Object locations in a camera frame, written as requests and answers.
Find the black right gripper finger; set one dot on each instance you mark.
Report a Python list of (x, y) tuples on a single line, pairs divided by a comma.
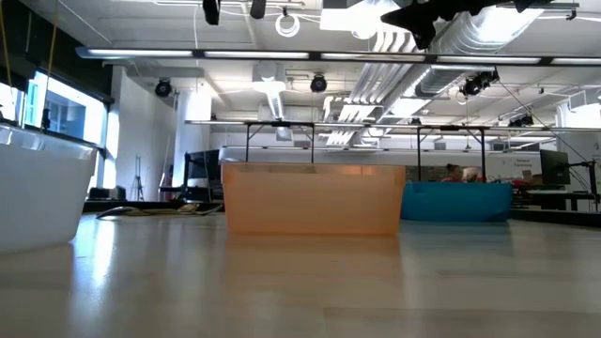
[(408, 23), (408, 11)]

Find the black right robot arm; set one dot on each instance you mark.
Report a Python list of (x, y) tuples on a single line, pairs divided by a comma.
[(497, 4)]

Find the long LED light bar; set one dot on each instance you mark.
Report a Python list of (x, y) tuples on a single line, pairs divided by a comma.
[(258, 54)]

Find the white ceiling light panel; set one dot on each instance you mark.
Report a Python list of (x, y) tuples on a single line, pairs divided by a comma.
[(357, 19)]

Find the black round ceiling spotlight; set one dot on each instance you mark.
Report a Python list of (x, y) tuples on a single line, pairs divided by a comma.
[(318, 84), (163, 88)]

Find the black computer monitor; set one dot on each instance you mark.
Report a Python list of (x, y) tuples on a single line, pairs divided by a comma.
[(204, 164), (554, 166)]

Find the thin tripod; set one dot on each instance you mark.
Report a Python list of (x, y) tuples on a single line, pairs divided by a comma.
[(137, 164)]

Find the large window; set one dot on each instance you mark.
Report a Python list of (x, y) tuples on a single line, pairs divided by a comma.
[(66, 112)]

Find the blue plastic bin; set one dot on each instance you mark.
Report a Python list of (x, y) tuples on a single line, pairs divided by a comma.
[(455, 202)]

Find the orange plastic bin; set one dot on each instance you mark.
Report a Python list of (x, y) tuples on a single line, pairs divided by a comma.
[(310, 202)]

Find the black equipment case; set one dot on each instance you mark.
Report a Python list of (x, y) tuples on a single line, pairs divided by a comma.
[(108, 193)]

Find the clear plastic bin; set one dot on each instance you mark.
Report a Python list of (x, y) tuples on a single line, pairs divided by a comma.
[(42, 197)]

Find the silver air duct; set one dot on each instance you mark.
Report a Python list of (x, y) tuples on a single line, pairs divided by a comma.
[(441, 80)]

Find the black ceiling camera cluster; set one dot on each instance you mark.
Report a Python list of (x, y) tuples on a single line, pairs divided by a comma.
[(521, 121), (476, 84)]

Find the black metal stand frame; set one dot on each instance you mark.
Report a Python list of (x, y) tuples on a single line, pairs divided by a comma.
[(451, 127), (280, 124)]

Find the black aluminium table frame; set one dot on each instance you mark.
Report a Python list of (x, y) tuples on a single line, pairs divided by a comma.
[(554, 217)]

